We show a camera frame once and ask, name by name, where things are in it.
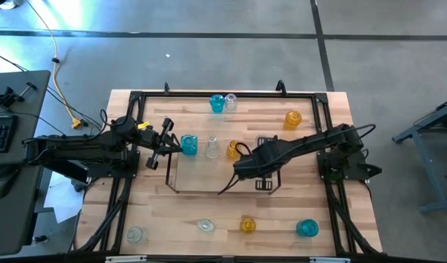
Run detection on blue embossed glass vase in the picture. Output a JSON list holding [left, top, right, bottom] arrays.
[[179, 134, 199, 157]]

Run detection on black computer mouse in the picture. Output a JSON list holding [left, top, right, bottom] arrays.
[[0, 167, 20, 200]]

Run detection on white paper sheet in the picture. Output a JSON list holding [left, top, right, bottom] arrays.
[[43, 171, 86, 224]]

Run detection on clear ribbed glass bottle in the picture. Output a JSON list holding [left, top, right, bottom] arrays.
[[125, 225, 150, 245]]

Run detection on clear conical glass vase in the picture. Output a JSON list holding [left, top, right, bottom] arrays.
[[204, 134, 222, 159]]

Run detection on black keyboard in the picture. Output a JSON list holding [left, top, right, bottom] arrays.
[[0, 115, 19, 153]]

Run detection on round blue glass vase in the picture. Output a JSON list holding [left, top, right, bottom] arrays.
[[295, 218, 320, 237]]

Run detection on yellow diamond-pattern glass vase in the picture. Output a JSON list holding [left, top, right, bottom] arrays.
[[283, 110, 303, 131], [226, 140, 242, 160]]

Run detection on black desk clamp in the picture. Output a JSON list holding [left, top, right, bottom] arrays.
[[0, 82, 38, 109]]

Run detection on wooden workbench blue legs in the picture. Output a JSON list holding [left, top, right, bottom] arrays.
[[391, 94, 447, 215]]

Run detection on yellow ribbed glass vase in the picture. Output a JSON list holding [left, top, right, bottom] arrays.
[[239, 216, 257, 235]]

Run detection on small clear ribbed glass vase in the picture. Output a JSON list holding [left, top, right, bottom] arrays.
[[224, 93, 239, 113]]

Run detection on black support beam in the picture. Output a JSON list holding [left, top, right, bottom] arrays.
[[44, 156, 90, 183]]

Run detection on silver frame bracket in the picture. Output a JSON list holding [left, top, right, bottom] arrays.
[[309, 256, 351, 263], [104, 255, 148, 263]]

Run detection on yellow power cable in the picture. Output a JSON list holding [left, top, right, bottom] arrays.
[[24, 0, 84, 129]]

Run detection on dark grey desk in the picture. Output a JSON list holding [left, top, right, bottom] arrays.
[[0, 69, 52, 256]]

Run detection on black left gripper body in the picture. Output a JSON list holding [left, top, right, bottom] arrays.
[[137, 126, 165, 154]]

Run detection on small blue glass bottle vase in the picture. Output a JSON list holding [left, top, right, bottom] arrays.
[[209, 94, 226, 113]]

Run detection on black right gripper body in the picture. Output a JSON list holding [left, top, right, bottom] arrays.
[[233, 145, 279, 180]]

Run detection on clear ribbed glass jar vase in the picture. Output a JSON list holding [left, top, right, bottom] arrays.
[[196, 218, 215, 234]]

